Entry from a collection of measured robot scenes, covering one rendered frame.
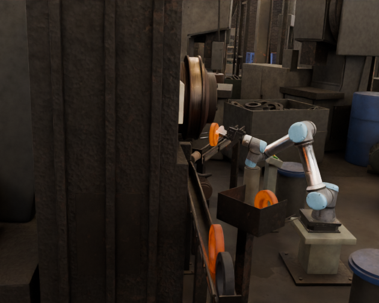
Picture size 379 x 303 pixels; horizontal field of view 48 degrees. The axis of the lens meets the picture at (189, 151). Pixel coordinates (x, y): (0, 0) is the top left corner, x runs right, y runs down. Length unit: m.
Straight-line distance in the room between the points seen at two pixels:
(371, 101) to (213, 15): 2.13
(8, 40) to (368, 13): 4.41
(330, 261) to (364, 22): 3.65
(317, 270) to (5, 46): 2.33
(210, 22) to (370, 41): 2.11
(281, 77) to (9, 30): 4.37
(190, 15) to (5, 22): 2.76
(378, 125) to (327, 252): 2.95
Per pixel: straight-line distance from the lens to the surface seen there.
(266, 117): 4.63
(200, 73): 2.24
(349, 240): 2.84
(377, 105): 5.56
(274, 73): 6.47
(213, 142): 2.81
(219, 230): 1.63
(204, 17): 5.05
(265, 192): 2.08
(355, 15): 5.77
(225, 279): 1.45
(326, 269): 2.95
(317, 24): 5.90
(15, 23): 2.72
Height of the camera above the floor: 1.43
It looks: 15 degrees down
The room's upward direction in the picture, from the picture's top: 3 degrees clockwise
